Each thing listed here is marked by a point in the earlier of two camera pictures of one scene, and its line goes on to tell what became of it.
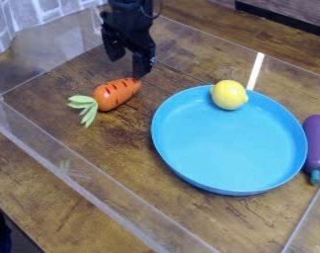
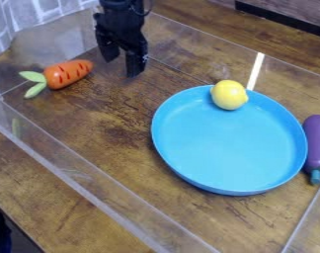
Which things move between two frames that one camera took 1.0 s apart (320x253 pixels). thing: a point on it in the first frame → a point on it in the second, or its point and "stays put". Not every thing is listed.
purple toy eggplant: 316,146 stays put
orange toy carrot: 108,94 → 56,74
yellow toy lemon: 229,95 stays put
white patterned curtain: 16,15 stays put
